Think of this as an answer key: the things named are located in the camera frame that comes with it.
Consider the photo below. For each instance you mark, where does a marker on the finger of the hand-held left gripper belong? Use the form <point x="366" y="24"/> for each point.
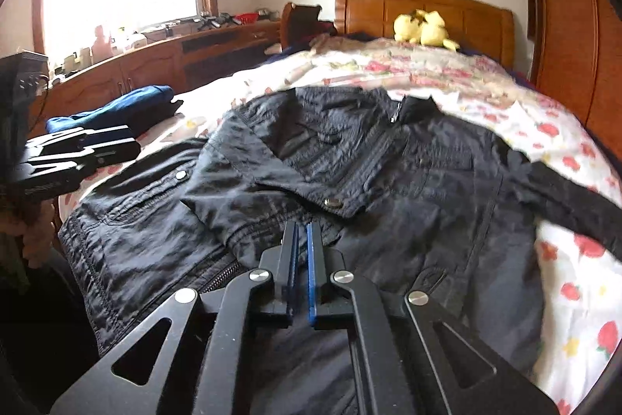
<point x="107" y="142"/>
<point x="63" y="174"/>

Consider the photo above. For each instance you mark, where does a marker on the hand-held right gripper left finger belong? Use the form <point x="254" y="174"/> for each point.
<point x="290" y="259"/>

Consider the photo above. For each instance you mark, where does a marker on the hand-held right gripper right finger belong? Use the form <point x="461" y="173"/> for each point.
<point x="313" y="269"/>

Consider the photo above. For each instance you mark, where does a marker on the black jacket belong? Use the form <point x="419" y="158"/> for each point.
<point x="388" y="181"/>

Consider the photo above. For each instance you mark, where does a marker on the person's left hand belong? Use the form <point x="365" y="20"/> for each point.
<point x="34" y="230"/>

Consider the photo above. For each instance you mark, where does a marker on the blue folded garment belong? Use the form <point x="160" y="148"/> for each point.
<point x="121" y="104"/>

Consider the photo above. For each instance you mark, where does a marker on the wooden cabinet desk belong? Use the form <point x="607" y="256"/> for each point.
<point x="146" y="65"/>

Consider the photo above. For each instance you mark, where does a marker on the red basket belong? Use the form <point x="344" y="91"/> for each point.
<point x="247" y="19"/>

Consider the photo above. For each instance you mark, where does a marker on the dark blue bed cover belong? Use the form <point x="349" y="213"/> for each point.
<point x="277" y="53"/>

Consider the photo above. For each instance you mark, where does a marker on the floral quilt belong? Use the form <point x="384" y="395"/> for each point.
<point x="388" y="65"/>

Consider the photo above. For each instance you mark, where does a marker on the wooden chair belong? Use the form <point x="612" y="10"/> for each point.
<point x="296" y="21"/>

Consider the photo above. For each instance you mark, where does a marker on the wooden headboard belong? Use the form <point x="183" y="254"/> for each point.
<point x="369" y="11"/>

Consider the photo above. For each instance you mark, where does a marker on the yellow plush toy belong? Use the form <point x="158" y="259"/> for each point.
<point x="430" y="33"/>

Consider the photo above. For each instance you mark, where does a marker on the bed with strawberry sheet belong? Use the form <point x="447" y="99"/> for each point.
<point x="573" y="138"/>

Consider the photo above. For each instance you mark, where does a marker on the wooden wardrobe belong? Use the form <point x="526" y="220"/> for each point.
<point x="559" y="31"/>

